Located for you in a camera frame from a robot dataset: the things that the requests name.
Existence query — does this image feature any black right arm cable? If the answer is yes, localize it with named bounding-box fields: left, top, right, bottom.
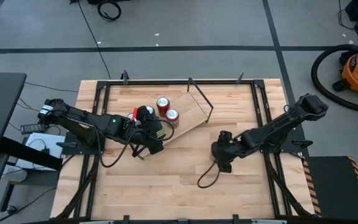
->
left=196, top=158, right=222, bottom=189

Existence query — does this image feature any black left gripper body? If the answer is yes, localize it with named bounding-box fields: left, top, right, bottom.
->
left=135, top=105, right=165, bottom=156

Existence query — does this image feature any black power adapter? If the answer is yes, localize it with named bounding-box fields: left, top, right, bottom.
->
left=20, top=123, right=47, bottom=134

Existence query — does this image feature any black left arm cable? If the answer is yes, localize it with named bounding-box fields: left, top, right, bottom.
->
left=95, top=124, right=136, bottom=169

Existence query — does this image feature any long black floor cable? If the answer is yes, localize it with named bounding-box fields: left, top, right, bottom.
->
left=78, top=0, right=112, bottom=79

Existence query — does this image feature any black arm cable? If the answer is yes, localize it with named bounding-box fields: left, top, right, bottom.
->
left=196, top=158, right=222, bottom=189
left=95, top=124, right=136, bottom=169

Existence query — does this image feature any white box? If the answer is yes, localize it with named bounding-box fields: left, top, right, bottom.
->
left=16, top=132, right=65, bottom=171

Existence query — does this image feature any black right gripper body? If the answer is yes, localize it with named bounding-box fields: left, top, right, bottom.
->
left=210, top=130, right=239, bottom=174

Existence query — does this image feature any black mat with hazard stripes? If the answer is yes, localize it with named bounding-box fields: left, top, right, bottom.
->
left=301, top=155, right=358, bottom=222

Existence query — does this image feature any black metal table frame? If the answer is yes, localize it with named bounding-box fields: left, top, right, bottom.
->
left=54, top=79, right=315, bottom=224

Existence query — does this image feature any coiled black cable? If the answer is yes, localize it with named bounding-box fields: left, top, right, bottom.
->
left=96, top=1, right=122, bottom=22

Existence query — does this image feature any wooden shelf with black legs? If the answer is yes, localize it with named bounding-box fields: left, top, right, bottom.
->
left=124, top=77, right=214, bottom=160

